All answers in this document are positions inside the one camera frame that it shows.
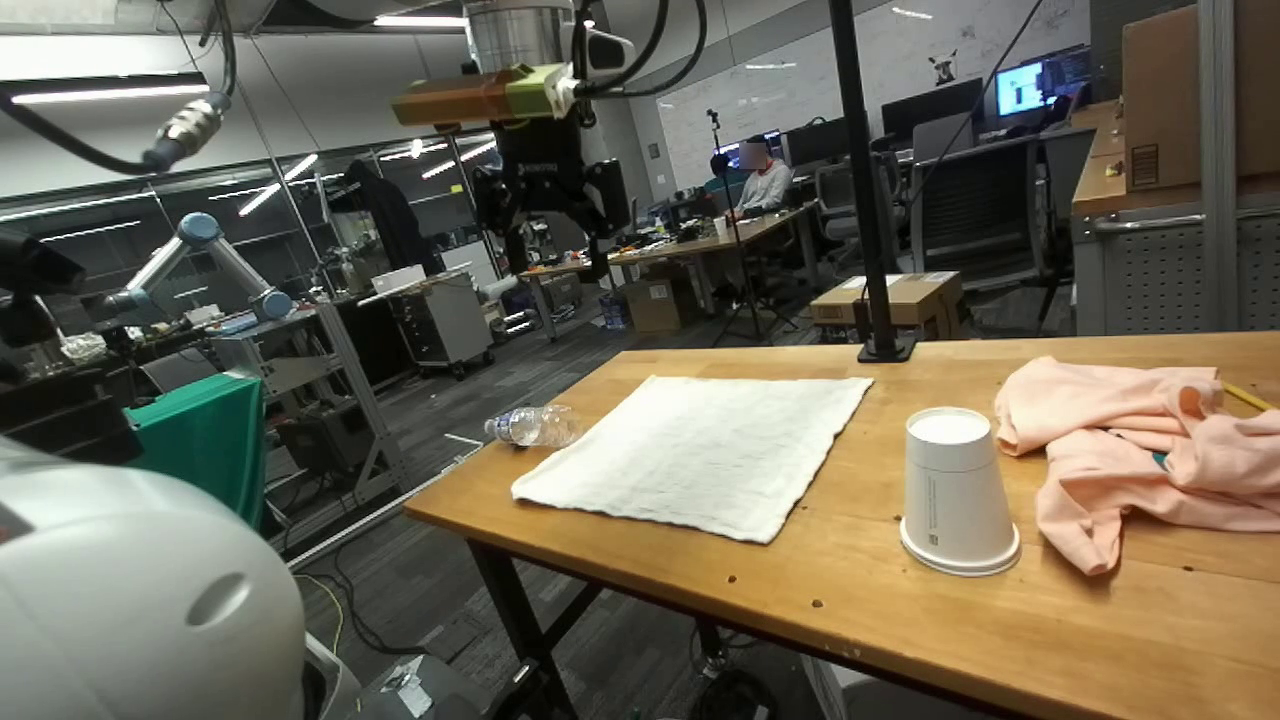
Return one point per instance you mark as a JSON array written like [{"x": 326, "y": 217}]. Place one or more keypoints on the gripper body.
[{"x": 545, "y": 160}]

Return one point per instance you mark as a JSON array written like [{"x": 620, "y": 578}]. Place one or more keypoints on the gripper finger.
[
  {"x": 490, "y": 200},
  {"x": 610, "y": 200}
]

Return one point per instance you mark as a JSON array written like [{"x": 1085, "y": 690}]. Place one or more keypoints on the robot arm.
[{"x": 120, "y": 600}]

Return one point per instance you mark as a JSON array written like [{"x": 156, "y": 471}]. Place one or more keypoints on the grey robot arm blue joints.
[{"x": 215, "y": 250}]

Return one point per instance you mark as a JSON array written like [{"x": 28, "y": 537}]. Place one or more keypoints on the white towel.
[{"x": 700, "y": 455}]

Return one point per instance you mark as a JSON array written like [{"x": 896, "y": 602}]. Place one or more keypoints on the long wooden desk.
[{"x": 700, "y": 240}]

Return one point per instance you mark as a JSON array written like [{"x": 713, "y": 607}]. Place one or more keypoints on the black jacket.
[{"x": 390, "y": 215}]

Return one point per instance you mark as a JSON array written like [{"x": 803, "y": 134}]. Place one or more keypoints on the small cardboard box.
[{"x": 658, "y": 303}]

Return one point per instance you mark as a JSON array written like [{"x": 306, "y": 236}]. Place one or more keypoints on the white rolling cabinet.
[{"x": 445, "y": 320}]

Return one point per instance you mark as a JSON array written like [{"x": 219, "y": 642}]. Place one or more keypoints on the person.
[{"x": 765, "y": 185}]

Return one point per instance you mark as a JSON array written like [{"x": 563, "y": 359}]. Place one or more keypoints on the clear plastic water bottle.
[{"x": 535, "y": 425}]

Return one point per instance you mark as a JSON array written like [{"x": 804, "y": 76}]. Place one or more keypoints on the stand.
[{"x": 862, "y": 180}]

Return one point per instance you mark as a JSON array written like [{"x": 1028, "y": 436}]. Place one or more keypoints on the flat cardboard box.
[{"x": 915, "y": 298}]

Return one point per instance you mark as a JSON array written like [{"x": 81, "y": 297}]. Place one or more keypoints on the row of dark monitors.
[{"x": 930, "y": 108}]

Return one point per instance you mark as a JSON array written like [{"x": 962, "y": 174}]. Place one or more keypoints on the office chair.
[{"x": 980, "y": 215}]

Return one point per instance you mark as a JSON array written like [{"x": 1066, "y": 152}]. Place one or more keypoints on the green cover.
[{"x": 205, "y": 440}]

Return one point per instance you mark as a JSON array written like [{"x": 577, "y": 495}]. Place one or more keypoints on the lit monitor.
[{"x": 1030, "y": 85}]

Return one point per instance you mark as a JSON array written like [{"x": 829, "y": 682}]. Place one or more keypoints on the white paper cup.
[{"x": 955, "y": 500}]

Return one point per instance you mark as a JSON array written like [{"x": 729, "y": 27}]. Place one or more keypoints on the pink cloth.
[{"x": 1100, "y": 410}]

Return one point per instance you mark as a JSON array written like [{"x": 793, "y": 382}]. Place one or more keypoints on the grey perforated metal cabinet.
[{"x": 1150, "y": 275}]

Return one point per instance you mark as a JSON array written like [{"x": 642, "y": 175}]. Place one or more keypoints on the large cardboard box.
[{"x": 1160, "y": 90}]

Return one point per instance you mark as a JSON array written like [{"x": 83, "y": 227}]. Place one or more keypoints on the yellow pencil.
[{"x": 1248, "y": 397}]

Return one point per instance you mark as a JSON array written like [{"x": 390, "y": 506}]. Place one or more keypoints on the camera on mount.
[{"x": 35, "y": 268}]

